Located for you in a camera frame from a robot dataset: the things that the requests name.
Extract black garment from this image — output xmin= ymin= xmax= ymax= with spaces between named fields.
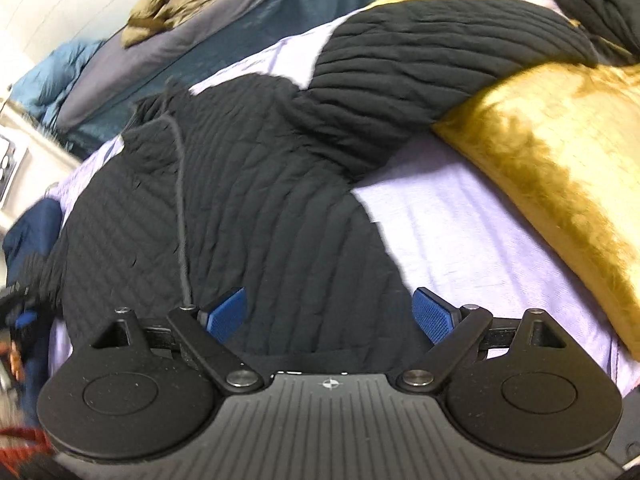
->
xmin=537 ymin=0 xmax=640 ymax=66

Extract blue pillow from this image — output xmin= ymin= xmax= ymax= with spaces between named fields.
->
xmin=10 ymin=40 xmax=106 ymax=121

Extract red object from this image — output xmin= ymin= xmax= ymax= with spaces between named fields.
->
xmin=0 ymin=425 xmax=53 ymax=468

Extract navy blue cloth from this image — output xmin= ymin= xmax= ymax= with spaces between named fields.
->
xmin=2 ymin=197 xmax=63 ymax=286

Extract olive green blanket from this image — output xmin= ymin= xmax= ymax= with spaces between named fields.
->
xmin=122 ymin=0 xmax=281 ymax=48

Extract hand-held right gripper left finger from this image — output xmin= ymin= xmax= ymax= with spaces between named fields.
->
xmin=90 ymin=287 xmax=264 ymax=394

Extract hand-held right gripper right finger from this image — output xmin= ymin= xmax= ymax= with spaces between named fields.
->
xmin=397 ymin=286 xmax=567 ymax=395

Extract white cabinet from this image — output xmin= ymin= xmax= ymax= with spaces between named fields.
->
xmin=0 ymin=105 xmax=81 ymax=231

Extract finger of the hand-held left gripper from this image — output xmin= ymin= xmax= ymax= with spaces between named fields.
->
xmin=0 ymin=282 xmax=41 ymax=333

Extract grey bed sheet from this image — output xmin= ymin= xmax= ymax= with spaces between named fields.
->
xmin=57 ymin=0 xmax=318 ymax=131

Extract purple floral bedsheet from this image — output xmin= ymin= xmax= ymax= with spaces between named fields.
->
xmin=47 ymin=0 xmax=640 ymax=401

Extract black quilted jacket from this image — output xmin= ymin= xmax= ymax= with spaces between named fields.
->
xmin=42 ymin=0 xmax=598 ymax=376

